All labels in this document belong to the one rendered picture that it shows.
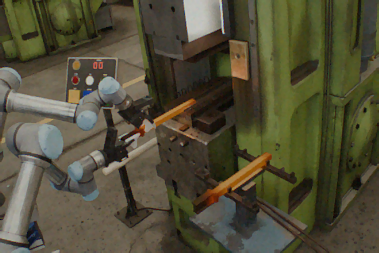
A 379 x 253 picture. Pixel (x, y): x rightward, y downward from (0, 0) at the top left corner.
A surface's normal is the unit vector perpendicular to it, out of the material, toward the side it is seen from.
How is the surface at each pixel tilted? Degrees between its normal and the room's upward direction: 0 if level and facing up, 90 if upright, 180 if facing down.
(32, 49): 90
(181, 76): 90
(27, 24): 90
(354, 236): 0
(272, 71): 90
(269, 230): 0
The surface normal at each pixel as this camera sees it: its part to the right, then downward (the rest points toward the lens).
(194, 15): 0.69, 0.26
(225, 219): -0.12, -0.88
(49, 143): 0.95, -0.07
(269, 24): -0.71, 0.41
